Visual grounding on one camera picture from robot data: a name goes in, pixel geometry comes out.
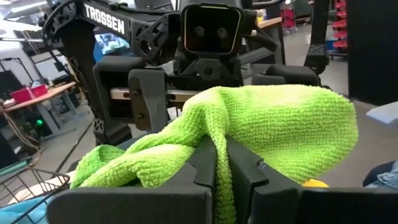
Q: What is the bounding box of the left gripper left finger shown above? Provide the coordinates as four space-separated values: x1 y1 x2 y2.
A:
46 135 218 224

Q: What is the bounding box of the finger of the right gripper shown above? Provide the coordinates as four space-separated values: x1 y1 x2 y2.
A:
128 67 168 133

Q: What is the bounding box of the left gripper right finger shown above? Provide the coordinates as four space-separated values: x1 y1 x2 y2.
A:
226 136 398 224

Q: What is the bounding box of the yellow microfiber towel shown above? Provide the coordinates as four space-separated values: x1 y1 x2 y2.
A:
302 178 330 189

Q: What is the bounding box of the green microfiber towel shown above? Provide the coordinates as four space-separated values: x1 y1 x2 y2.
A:
70 84 359 224

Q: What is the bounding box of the blue microfiber towel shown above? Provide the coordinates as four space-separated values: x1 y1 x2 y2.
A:
0 195 52 224

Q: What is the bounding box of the blue lit display screen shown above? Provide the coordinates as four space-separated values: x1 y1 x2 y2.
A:
93 32 131 63

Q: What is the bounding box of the person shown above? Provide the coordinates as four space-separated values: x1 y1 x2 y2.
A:
362 160 398 190

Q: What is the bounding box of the wooden workbench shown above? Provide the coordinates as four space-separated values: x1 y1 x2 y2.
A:
0 81 78 138

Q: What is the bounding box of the white paper sheet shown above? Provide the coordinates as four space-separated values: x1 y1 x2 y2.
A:
365 101 398 126

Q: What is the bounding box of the red plastic bin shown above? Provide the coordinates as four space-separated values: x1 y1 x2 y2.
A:
9 83 49 104

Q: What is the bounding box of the rack of red bins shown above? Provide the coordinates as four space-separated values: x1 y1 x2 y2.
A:
329 0 348 52

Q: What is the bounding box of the black upright panel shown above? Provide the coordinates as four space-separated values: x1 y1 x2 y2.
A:
346 0 398 106

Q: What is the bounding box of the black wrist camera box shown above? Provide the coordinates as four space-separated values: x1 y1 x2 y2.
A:
179 0 244 57

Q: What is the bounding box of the black wire basket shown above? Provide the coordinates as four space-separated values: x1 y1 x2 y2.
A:
0 167 71 224

